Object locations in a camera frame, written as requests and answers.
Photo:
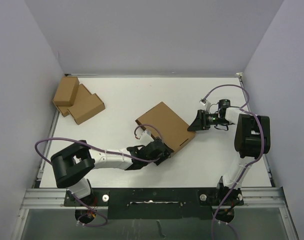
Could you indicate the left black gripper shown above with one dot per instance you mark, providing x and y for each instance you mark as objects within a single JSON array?
[{"x": 164, "y": 155}]

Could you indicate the aluminium frame rail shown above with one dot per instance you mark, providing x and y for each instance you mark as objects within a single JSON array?
[{"x": 43, "y": 198}]

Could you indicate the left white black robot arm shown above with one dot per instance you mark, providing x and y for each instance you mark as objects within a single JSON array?
[{"x": 74, "y": 162}]

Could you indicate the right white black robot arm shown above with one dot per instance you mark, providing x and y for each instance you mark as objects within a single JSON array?
[{"x": 252, "y": 140}]

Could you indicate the flat cardboard piece underneath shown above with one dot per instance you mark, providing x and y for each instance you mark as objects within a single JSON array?
[{"x": 82, "y": 94}]

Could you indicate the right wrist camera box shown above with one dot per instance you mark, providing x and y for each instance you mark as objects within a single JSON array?
[{"x": 206, "y": 104}]

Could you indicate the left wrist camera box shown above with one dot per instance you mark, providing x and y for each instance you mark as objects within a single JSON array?
[{"x": 145, "y": 137}]

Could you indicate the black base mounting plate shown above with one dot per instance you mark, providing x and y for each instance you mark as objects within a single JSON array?
[{"x": 165, "y": 203}]

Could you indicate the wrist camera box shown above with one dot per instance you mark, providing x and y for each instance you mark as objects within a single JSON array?
[
  {"x": 145, "y": 137},
  {"x": 206, "y": 104}
]

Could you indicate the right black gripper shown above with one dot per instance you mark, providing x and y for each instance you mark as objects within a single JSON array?
[{"x": 200, "y": 123}]

